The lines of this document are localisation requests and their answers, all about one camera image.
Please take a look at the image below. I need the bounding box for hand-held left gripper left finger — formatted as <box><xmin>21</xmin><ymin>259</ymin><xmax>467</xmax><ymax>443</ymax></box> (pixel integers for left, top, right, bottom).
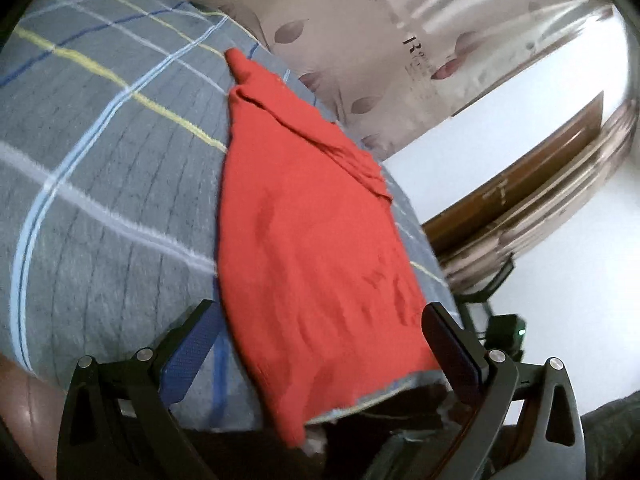
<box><xmin>56</xmin><ymin>299</ymin><xmax>224</xmax><ymax>480</ymax></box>

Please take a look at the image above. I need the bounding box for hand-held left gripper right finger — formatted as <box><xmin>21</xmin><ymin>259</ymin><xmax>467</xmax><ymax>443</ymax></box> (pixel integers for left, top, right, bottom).
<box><xmin>421</xmin><ymin>302</ymin><xmax>587</xmax><ymax>480</ymax></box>

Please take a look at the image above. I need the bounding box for red knit garment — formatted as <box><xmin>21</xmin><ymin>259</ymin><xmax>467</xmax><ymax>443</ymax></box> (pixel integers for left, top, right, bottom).
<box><xmin>216</xmin><ymin>48</ymin><xmax>441</xmax><ymax>448</ymax></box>

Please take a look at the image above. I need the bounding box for dark grey cloth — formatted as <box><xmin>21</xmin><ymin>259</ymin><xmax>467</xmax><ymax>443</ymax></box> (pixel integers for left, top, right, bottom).
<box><xmin>579</xmin><ymin>392</ymin><xmax>640</xmax><ymax>480</ymax></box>

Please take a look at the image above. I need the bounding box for grey plaid bedsheet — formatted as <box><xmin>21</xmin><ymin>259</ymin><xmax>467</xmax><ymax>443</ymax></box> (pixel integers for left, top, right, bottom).
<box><xmin>0</xmin><ymin>0</ymin><xmax>463</xmax><ymax>433</ymax></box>

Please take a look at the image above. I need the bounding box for leaf patterned curtain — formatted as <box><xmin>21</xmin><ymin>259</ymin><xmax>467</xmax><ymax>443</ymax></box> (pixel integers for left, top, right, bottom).
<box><xmin>132</xmin><ymin>0</ymin><xmax>617</xmax><ymax>162</ymax></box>

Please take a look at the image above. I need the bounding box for brown wooden door frame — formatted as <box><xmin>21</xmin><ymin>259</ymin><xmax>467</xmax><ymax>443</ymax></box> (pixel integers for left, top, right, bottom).
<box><xmin>421</xmin><ymin>91</ymin><xmax>640</xmax><ymax>292</ymax></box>

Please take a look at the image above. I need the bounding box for brown leather bed frame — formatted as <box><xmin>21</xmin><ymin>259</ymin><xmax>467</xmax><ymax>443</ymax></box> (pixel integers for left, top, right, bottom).
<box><xmin>0</xmin><ymin>350</ymin><xmax>68</xmax><ymax>480</ymax></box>

